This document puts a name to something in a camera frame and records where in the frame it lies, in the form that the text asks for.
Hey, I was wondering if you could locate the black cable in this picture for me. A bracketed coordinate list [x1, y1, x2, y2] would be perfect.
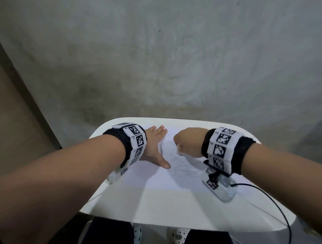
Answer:
[230, 183, 292, 244]

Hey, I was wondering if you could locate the person's leg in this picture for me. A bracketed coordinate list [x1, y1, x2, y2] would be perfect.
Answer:
[80, 217, 135, 244]
[189, 227, 233, 244]

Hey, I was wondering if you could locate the white paper sheet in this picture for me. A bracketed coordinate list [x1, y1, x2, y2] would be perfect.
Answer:
[118, 125, 242, 195]

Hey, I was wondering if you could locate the person's left leg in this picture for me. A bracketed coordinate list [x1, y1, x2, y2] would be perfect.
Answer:
[80, 217, 135, 244]

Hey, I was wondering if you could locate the person's left hand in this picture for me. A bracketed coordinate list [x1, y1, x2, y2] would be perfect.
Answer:
[141, 125, 171, 169]

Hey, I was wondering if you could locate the person's left forearm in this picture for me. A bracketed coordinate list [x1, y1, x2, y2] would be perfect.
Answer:
[0, 134, 126, 244]

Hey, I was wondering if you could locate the person's right leg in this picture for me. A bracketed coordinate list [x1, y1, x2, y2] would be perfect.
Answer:
[189, 227, 233, 244]

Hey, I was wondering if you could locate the white perforated clog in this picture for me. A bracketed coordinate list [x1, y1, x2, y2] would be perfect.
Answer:
[167, 227, 191, 244]
[132, 222, 143, 244]

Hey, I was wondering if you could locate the person's right hand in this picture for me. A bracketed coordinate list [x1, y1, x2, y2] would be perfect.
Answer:
[173, 127, 209, 158]

